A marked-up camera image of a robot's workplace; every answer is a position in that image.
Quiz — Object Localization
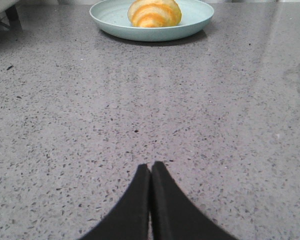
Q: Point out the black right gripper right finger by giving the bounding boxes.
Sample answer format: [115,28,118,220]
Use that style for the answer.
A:
[151,161,235,240]

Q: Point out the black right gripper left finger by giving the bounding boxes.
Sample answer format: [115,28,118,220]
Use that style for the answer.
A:
[82,164,150,240]

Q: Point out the striped croissant bread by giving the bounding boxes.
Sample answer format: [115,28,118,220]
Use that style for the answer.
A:
[127,0,182,28]

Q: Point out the white toaster oven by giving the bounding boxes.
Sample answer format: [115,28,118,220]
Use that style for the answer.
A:
[0,0,22,31]

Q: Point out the light green plate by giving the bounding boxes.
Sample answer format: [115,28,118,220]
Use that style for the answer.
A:
[89,0,215,42]

